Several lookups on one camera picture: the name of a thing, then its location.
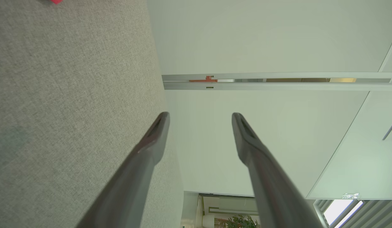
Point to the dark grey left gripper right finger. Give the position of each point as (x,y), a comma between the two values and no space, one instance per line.
(278,196)

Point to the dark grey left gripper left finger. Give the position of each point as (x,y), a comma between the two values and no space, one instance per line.
(129,190)

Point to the red basketball jersey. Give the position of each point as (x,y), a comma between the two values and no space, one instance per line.
(56,1)

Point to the green potted plant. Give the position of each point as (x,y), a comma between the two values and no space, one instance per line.
(241,221)

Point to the grey window blinds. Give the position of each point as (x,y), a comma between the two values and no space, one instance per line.
(379,215)

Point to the orange object behind partition gap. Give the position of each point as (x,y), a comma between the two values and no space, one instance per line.
(210,79)

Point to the grey double partition post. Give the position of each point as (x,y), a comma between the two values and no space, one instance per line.
(278,75)

